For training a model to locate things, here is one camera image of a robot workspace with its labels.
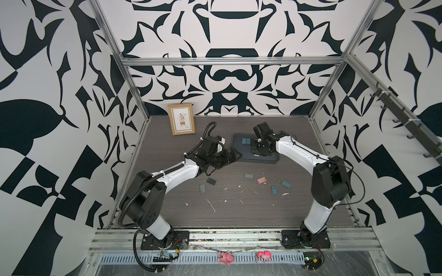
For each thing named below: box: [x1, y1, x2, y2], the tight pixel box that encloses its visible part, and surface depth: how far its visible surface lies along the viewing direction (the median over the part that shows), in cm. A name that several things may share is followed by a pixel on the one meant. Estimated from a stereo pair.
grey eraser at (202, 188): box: [199, 183, 207, 194], surface depth 91 cm
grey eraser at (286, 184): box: [281, 179, 292, 189], surface depth 92 cm
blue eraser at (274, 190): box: [271, 185, 278, 195], surface depth 90 cm
